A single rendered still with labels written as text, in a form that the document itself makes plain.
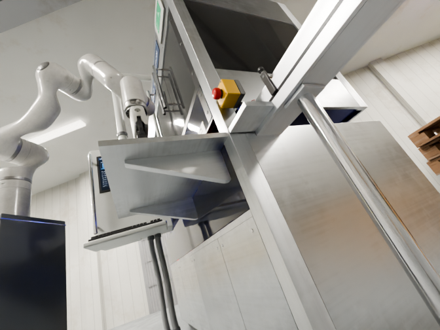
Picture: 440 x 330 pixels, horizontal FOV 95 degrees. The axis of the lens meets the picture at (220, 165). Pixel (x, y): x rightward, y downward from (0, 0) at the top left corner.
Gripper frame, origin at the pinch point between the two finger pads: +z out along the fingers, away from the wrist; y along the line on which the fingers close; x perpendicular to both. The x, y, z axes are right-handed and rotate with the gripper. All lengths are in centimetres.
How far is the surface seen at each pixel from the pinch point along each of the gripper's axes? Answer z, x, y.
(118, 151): 6.3, 7.6, -7.8
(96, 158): -52, 25, 92
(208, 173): 15.3, -19.8, -2.7
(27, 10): -215, 71, 80
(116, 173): 6.5, 9.2, 5.4
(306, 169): 24, -54, -13
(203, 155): 7.6, -20.1, -2.6
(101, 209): -11, 24, 92
